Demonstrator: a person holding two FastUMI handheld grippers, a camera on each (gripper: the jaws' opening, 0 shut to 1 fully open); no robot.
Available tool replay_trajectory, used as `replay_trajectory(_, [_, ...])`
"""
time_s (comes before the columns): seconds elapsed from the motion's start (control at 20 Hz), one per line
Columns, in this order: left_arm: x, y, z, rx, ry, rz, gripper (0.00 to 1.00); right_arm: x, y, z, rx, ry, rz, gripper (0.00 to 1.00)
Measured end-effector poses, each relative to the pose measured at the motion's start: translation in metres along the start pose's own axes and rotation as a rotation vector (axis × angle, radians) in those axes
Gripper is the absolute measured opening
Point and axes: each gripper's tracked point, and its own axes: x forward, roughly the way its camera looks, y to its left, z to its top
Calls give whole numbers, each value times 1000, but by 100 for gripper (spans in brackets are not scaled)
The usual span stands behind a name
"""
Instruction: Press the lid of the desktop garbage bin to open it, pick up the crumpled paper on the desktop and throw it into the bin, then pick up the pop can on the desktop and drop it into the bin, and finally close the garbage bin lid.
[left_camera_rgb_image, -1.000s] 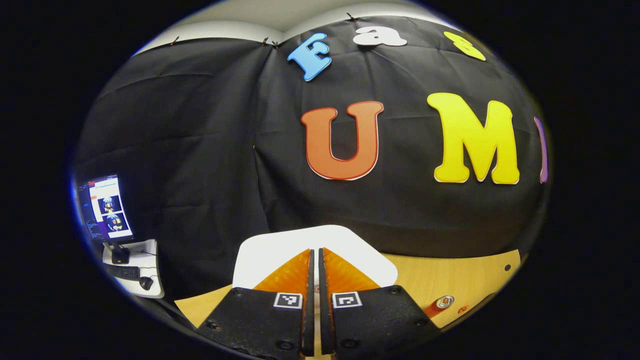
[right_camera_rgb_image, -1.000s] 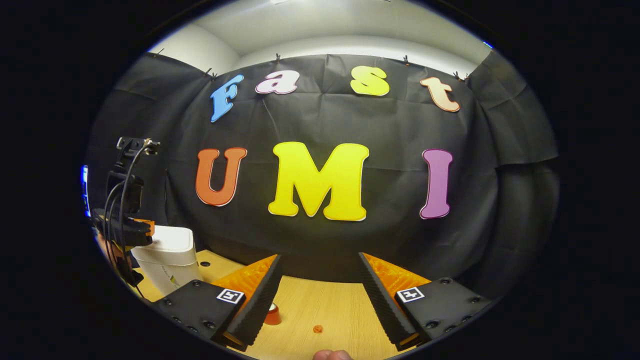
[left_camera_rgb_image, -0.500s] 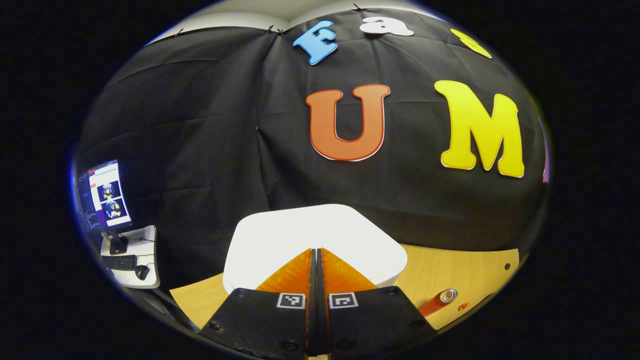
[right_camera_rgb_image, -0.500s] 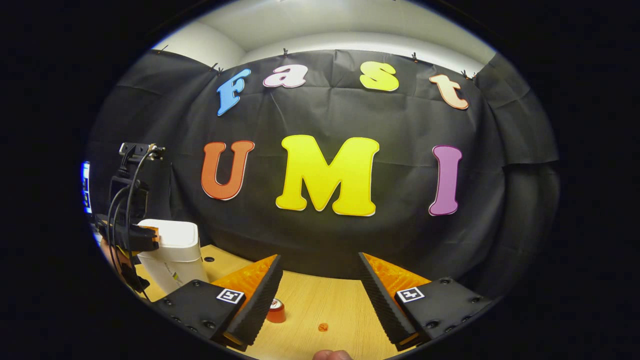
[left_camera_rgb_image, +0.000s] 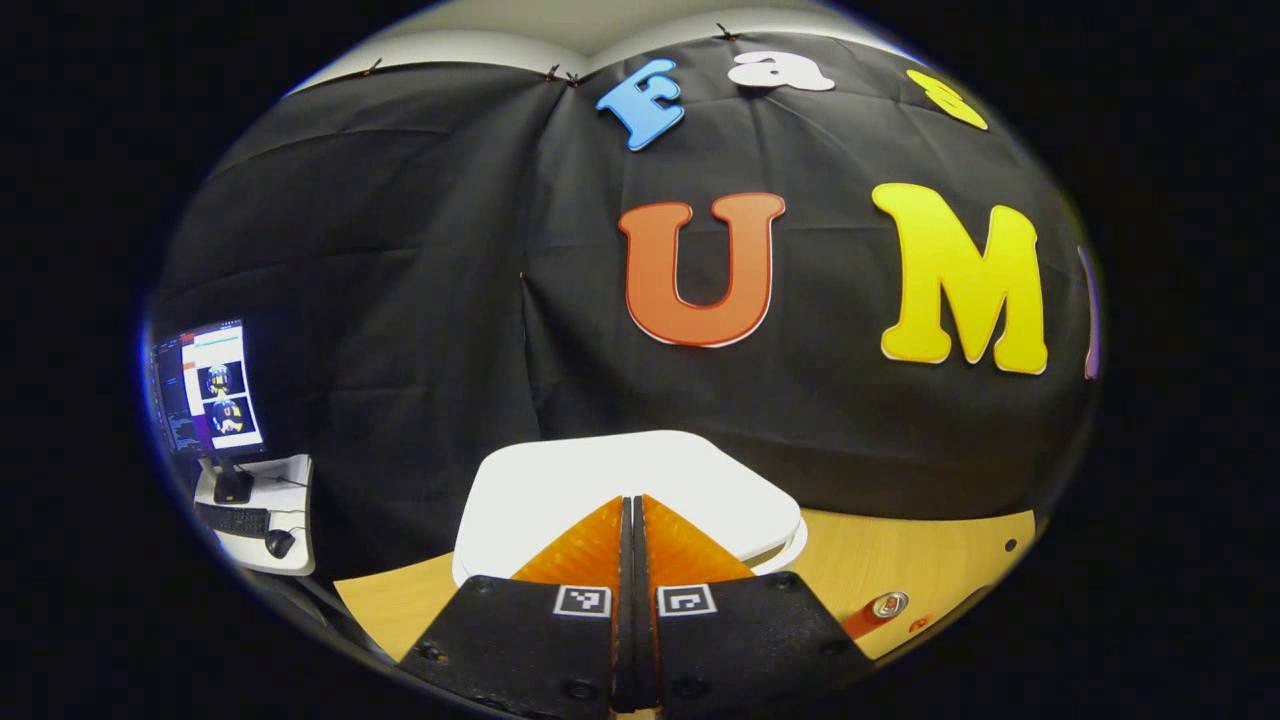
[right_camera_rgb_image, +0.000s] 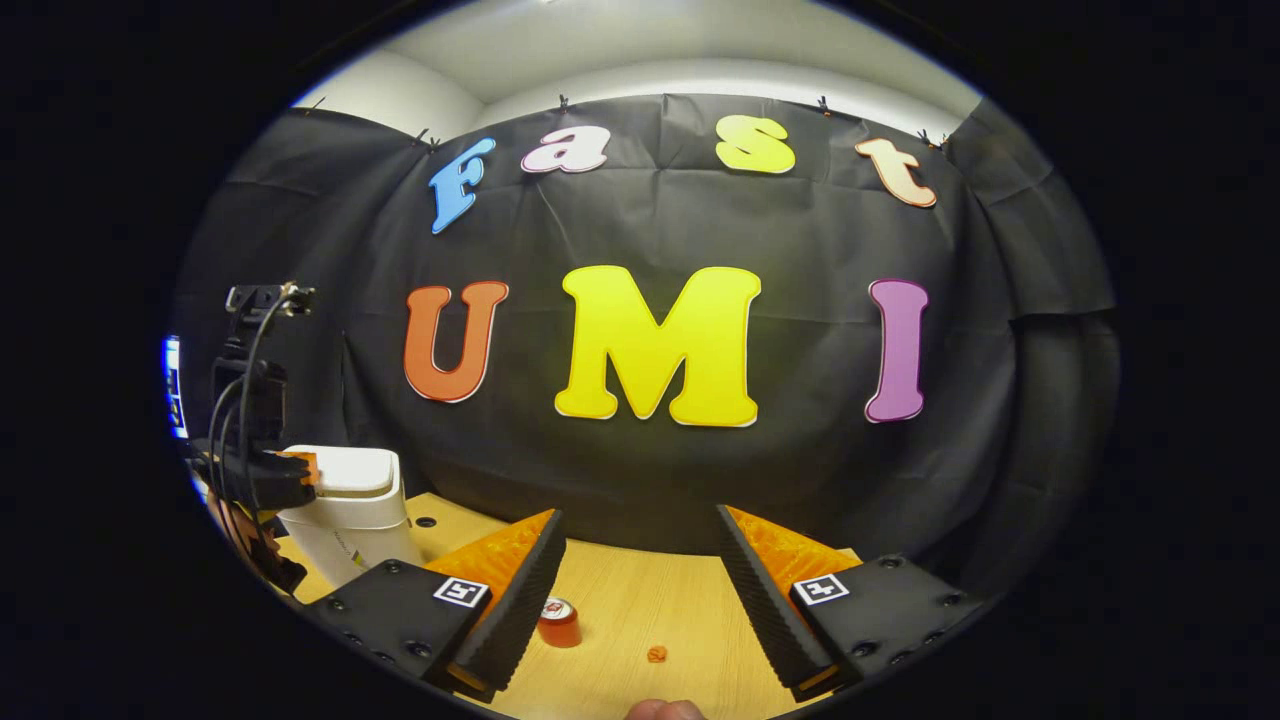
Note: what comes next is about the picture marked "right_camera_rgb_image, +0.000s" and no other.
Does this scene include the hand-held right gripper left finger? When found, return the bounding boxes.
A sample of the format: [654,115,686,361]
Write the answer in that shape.
[300,508,567,704]

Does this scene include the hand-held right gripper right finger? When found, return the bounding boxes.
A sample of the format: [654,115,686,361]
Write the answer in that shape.
[715,505,1001,703]

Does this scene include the red pop can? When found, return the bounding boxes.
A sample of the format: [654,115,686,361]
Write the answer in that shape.
[537,597,583,649]

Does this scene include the white desktop garbage bin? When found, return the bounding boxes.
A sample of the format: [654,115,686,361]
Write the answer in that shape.
[278,447,426,591]

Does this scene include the wooden desktop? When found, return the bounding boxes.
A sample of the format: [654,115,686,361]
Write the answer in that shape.
[270,492,863,720]

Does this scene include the computer monitor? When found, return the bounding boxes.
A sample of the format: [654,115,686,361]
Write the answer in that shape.
[163,335,191,441]

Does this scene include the black backdrop cloth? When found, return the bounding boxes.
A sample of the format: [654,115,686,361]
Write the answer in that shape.
[170,92,1121,601]

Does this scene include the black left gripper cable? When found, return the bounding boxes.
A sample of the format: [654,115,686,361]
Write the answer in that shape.
[205,290,301,506]

